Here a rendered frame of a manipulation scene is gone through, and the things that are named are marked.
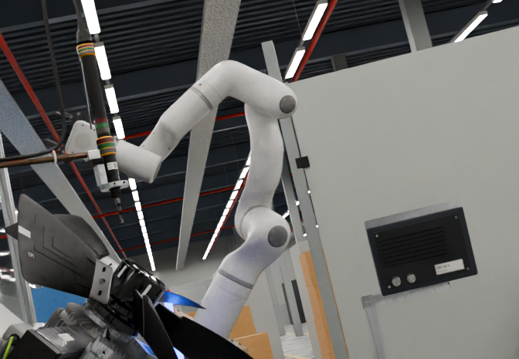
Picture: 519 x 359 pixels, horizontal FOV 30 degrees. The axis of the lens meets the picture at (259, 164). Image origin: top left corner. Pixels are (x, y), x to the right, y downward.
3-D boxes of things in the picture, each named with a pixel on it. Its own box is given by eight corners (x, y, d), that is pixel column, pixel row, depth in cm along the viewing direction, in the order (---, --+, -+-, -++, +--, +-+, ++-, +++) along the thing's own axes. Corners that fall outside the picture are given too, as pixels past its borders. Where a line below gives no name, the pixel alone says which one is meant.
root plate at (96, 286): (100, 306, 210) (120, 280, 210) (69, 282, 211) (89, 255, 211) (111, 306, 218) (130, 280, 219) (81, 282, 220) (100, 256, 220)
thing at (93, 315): (123, 344, 213) (128, 336, 213) (74, 306, 216) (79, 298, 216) (137, 340, 227) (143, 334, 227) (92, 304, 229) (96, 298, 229)
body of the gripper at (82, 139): (111, 133, 270) (75, 119, 271) (98, 167, 271) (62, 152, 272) (117, 133, 278) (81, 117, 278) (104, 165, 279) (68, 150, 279)
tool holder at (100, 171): (98, 188, 229) (89, 148, 230) (89, 194, 235) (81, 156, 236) (133, 183, 234) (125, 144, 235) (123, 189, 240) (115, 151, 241)
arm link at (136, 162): (122, 143, 280) (120, 136, 271) (164, 160, 280) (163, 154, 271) (110, 170, 279) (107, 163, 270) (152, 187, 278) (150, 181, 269)
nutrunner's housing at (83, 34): (112, 198, 232) (75, 18, 239) (106, 201, 235) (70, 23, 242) (127, 195, 234) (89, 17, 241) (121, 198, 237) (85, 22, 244)
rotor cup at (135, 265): (130, 336, 213) (165, 289, 214) (79, 296, 215) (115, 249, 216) (144, 333, 227) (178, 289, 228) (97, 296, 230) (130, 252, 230)
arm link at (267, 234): (243, 281, 302) (277, 212, 303) (267, 299, 286) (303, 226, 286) (212, 266, 297) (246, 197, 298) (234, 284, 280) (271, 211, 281)
